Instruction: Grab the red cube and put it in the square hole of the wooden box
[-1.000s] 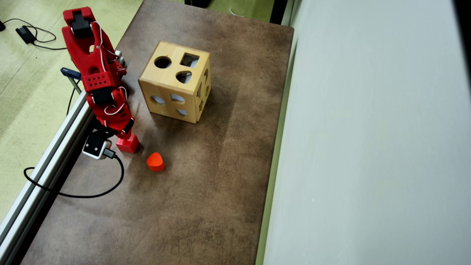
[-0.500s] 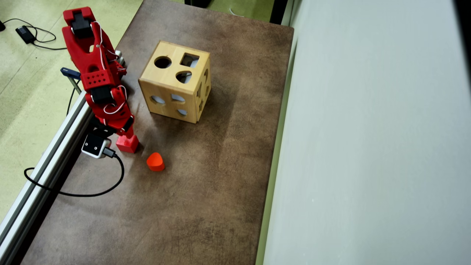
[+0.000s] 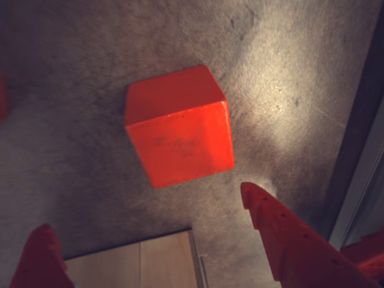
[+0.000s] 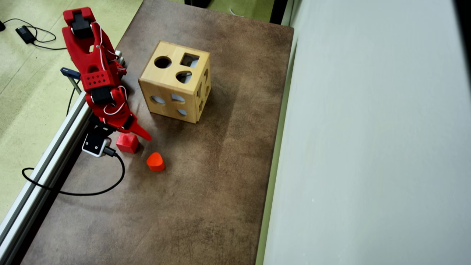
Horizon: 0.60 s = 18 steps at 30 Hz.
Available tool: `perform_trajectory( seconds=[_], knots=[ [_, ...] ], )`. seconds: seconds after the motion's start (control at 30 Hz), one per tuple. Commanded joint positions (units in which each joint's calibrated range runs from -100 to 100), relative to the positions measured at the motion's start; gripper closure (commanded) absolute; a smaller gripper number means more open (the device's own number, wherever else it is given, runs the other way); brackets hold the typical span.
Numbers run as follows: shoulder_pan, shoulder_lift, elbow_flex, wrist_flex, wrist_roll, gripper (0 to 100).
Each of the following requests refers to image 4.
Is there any thin black cable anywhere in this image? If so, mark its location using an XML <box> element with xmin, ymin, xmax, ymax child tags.
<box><xmin>66</xmin><ymin>88</ymin><xmax>76</xmax><ymax>116</ymax></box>

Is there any black power adapter cable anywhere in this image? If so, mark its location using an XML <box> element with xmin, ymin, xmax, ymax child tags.
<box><xmin>0</xmin><ymin>18</ymin><xmax>67</xmax><ymax>50</ymax></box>

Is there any black camera usb cable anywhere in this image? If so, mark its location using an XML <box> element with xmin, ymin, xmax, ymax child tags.
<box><xmin>21</xmin><ymin>146</ymin><xmax>126</xmax><ymax>196</ymax></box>

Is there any orange rounded triangle block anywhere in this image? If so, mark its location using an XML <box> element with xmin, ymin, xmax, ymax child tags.
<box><xmin>146</xmin><ymin>152</ymin><xmax>165</xmax><ymax>172</ymax></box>

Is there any red cube block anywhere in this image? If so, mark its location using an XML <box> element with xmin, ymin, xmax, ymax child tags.
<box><xmin>116</xmin><ymin>132</ymin><xmax>139</xmax><ymax>153</ymax></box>

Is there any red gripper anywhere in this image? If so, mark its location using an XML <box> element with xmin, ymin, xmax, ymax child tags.
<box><xmin>85</xmin><ymin>86</ymin><xmax>152</xmax><ymax>141</ymax></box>

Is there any black power adapter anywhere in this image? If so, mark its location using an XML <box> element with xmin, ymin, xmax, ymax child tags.
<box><xmin>15</xmin><ymin>26</ymin><xmax>36</xmax><ymax>45</ymax></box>

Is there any wooden shape sorter box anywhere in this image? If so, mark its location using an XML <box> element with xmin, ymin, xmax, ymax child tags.
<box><xmin>138</xmin><ymin>40</ymin><xmax>212</xmax><ymax>124</ymax></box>

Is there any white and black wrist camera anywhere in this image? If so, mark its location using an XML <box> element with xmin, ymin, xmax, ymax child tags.
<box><xmin>82</xmin><ymin>132</ymin><xmax>109</xmax><ymax>158</ymax></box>

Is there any blue clamp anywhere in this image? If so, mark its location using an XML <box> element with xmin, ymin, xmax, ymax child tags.
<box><xmin>61</xmin><ymin>67</ymin><xmax>82</xmax><ymax>95</ymax></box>

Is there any aluminium profile rail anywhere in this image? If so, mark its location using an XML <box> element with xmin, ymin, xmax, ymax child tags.
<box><xmin>0</xmin><ymin>92</ymin><xmax>94</xmax><ymax>265</ymax></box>

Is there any dark vertical post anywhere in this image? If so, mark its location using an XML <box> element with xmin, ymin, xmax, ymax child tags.
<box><xmin>270</xmin><ymin>0</ymin><xmax>288</xmax><ymax>25</ymax></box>

